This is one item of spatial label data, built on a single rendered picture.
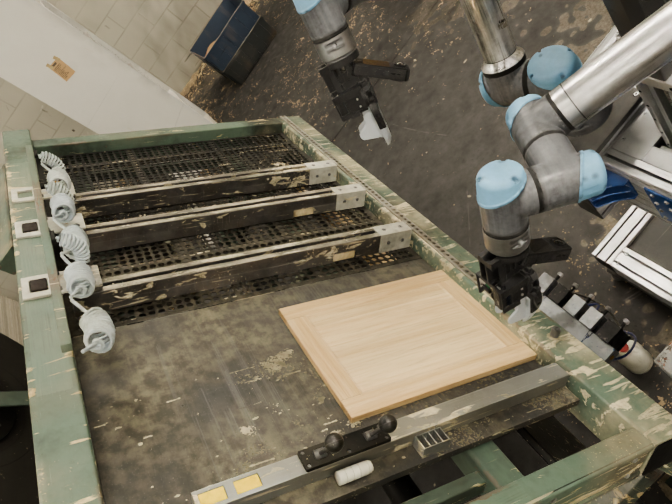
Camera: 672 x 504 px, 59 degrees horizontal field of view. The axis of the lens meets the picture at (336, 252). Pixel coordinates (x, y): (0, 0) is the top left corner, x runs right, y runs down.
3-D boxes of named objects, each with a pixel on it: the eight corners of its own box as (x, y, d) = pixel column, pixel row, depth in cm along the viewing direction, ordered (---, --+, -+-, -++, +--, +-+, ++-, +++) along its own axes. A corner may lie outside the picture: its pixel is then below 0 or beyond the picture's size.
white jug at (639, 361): (659, 360, 220) (643, 345, 207) (641, 380, 222) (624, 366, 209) (637, 344, 228) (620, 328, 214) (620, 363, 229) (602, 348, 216)
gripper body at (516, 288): (478, 294, 110) (469, 247, 102) (514, 270, 112) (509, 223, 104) (505, 317, 104) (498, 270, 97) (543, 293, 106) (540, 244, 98)
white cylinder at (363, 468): (339, 489, 120) (373, 475, 123) (341, 479, 119) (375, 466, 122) (333, 477, 122) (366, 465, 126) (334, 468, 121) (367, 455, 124)
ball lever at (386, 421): (379, 442, 127) (403, 427, 116) (364, 448, 125) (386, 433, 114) (372, 425, 129) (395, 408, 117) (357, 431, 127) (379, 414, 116)
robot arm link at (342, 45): (347, 22, 117) (349, 30, 110) (357, 43, 119) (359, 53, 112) (313, 39, 118) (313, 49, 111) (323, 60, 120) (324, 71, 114)
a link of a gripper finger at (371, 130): (368, 153, 127) (350, 115, 123) (394, 141, 126) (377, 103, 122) (370, 158, 125) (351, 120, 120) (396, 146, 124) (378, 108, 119)
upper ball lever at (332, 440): (329, 461, 122) (349, 447, 111) (313, 467, 120) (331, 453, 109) (323, 443, 123) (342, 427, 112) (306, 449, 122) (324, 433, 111)
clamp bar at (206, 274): (412, 249, 203) (423, 186, 190) (30, 332, 153) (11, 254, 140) (397, 235, 210) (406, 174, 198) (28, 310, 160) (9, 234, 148)
